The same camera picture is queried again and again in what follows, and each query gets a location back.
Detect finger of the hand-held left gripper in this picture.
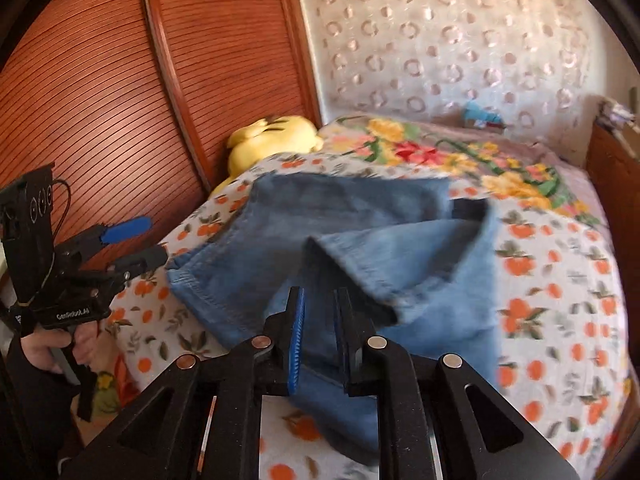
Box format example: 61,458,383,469
94,246,170,287
59,215,154,262

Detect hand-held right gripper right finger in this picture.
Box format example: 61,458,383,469
334,287,581,480

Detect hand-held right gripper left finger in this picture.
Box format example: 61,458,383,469
60,286,306,480

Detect blue denim pants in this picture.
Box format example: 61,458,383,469
165,171,502,467

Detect person's left forearm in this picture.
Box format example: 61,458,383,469
0,335,83,480

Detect person's left hand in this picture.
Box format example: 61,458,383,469
19,323,102,374

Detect wooden slatted wardrobe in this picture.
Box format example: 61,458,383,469
0,0,322,282

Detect yellow plush toy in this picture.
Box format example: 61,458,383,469
206,114,324,197

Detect orange fruit print bed sheet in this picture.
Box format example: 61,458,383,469
100,152,636,480

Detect pink floral blanket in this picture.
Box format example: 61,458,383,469
316,114,602,212

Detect teal packet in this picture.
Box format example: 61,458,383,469
461,100,504,129

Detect long wooden cabinet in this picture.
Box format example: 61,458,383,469
584,124,640,242

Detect circle pattern sheer curtain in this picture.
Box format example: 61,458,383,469
294,0,622,132

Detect stack of papers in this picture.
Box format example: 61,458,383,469
596,96,640,127

